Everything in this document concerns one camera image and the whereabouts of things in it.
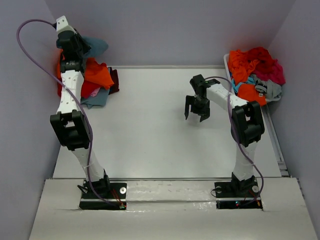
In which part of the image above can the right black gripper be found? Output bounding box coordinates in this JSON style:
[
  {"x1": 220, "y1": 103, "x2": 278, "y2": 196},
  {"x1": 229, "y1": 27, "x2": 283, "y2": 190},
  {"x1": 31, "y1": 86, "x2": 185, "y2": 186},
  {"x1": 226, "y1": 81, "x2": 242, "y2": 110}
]
[{"x1": 184, "y1": 95, "x2": 211, "y2": 122}]

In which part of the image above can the blue-grey t shirt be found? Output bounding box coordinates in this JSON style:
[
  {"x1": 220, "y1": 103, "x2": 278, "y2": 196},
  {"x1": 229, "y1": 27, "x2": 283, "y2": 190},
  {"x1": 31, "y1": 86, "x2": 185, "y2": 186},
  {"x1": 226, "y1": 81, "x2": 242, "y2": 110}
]
[{"x1": 56, "y1": 36, "x2": 109, "y2": 60}]

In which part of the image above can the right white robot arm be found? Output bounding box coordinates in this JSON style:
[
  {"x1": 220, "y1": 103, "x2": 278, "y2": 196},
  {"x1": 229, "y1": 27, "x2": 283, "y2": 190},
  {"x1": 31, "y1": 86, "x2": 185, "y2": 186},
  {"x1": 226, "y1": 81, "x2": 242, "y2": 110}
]
[{"x1": 184, "y1": 74, "x2": 265, "y2": 198}]

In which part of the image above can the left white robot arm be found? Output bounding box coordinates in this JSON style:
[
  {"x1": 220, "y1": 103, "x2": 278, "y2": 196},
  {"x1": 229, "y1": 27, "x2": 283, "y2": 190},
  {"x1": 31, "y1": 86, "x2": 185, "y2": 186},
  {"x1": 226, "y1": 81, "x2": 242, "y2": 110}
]
[{"x1": 50, "y1": 29, "x2": 111, "y2": 199}]

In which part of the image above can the orange folded t shirt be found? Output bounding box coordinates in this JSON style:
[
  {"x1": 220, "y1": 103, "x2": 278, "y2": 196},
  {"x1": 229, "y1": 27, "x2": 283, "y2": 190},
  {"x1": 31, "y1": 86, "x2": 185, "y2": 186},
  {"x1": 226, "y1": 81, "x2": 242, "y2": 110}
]
[{"x1": 56, "y1": 48, "x2": 115, "y2": 91}]

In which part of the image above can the red folded t shirt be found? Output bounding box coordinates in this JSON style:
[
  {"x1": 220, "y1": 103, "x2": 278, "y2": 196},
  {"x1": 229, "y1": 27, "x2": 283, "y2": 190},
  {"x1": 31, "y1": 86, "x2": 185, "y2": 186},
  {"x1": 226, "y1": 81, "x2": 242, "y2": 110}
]
[{"x1": 56, "y1": 79, "x2": 101, "y2": 100}]

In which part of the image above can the pink folded t shirt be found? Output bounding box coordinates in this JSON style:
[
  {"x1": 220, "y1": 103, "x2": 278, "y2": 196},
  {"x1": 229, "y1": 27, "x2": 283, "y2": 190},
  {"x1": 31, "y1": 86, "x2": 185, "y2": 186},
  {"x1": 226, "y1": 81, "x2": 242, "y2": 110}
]
[{"x1": 90, "y1": 88, "x2": 100, "y2": 97}]

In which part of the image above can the dark maroon folded t shirt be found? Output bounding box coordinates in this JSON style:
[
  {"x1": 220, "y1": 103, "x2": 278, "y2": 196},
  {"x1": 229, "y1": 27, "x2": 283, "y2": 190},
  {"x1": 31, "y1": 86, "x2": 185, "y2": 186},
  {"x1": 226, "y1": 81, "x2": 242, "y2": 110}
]
[{"x1": 109, "y1": 68, "x2": 120, "y2": 95}]

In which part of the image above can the cyan crumpled t shirt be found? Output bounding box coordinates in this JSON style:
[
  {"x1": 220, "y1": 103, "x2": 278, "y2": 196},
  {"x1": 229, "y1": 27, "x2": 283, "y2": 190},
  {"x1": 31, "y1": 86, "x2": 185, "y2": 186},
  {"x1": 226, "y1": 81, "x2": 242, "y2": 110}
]
[{"x1": 231, "y1": 77, "x2": 256, "y2": 94}]

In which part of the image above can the light blue folded t shirt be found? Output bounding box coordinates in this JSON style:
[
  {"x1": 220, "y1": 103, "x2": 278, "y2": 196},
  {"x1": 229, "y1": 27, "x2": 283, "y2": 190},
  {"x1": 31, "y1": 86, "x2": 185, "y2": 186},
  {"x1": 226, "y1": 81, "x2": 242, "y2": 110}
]
[{"x1": 80, "y1": 88, "x2": 110, "y2": 109}]

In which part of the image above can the orange crumpled t shirt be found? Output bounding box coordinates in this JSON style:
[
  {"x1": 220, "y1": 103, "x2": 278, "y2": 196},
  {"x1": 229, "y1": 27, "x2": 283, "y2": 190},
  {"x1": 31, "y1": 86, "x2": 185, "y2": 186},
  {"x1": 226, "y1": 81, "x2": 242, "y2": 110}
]
[{"x1": 228, "y1": 50, "x2": 267, "y2": 106}]

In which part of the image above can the white perforated plastic basket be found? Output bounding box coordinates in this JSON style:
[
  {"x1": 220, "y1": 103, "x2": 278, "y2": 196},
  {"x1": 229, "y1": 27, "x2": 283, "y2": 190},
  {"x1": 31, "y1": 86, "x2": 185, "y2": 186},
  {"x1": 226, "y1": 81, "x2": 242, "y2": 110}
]
[{"x1": 223, "y1": 53, "x2": 281, "y2": 103}]

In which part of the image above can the grey crumpled t shirt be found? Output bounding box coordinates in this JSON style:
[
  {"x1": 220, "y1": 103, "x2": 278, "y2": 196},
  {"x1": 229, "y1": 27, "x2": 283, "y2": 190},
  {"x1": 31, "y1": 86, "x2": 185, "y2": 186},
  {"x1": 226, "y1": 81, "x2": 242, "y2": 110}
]
[{"x1": 250, "y1": 74, "x2": 282, "y2": 102}]

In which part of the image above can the red crumpled t shirt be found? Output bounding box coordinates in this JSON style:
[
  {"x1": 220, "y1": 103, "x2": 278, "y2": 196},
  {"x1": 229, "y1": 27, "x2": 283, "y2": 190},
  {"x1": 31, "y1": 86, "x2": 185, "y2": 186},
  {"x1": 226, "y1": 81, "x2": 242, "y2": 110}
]
[{"x1": 247, "y1": 47, "x2": 276, "y2": 74}]

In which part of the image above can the magenta crumpled t shirt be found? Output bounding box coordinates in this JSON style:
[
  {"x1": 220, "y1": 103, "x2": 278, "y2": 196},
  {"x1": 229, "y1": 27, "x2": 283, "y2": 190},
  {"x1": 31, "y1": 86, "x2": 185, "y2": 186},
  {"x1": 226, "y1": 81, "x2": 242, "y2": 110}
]
[{"x1": 253, "y1": 59, "x2": 286, "y2": 86}]

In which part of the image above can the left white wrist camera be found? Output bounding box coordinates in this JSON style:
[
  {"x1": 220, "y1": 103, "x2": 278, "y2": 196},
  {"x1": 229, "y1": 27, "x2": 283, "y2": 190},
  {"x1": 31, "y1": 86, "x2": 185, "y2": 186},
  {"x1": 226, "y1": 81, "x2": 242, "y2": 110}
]
[{"x1": 56, "y1": 15, "x2": 69, "y2": 33}]

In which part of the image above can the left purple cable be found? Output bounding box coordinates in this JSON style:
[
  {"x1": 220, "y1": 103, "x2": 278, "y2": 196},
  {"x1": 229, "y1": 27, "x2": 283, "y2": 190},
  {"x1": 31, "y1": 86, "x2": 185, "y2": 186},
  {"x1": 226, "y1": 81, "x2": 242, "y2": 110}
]
[{"x1": 16, "y1": 19, "x2": 126, "y2": 208}]

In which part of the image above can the purple cable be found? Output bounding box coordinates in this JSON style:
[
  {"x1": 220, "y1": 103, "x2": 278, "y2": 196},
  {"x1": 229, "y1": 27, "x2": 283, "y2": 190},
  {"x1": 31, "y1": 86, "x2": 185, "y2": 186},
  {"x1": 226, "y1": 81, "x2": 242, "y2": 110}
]
[
  {"x1": 204, "y1": 76, "x2": 265, "y2": 207},
  {"x1": 16, "y1": 19, "x2": 126, "y2": 208}
]

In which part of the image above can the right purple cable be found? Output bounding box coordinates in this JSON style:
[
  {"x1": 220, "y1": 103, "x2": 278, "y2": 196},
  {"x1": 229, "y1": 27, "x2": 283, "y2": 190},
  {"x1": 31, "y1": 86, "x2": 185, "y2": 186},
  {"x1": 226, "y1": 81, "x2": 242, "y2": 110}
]
[{"x1": 204, "y1": 76, "x2": 265, "y2": 207}]

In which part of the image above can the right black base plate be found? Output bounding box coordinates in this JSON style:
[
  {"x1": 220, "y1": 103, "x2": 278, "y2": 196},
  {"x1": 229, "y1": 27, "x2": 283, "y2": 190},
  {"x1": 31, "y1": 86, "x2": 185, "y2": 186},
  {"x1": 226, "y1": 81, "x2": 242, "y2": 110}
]
[{"x1": 210, "y1": 180, "x2": 263, "y2": 210}]

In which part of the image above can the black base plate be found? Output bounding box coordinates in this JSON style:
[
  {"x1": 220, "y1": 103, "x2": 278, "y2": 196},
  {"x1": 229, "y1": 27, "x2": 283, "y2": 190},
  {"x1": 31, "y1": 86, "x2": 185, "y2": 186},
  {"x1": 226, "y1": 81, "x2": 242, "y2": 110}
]
[
  {"x1": 77, "y1": 181, "x2": 128, "y2": 211},
  {"x1": 210, "y1": 180, "x2": 263, "y2": 210}
]

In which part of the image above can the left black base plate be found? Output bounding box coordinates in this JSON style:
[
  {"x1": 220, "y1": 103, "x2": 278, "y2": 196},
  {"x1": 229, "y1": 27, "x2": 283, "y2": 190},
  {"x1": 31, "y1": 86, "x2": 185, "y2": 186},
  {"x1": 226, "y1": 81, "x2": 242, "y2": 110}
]
[{"x1": 77, "y1": 181, "x2": 128, "y2": 211}]

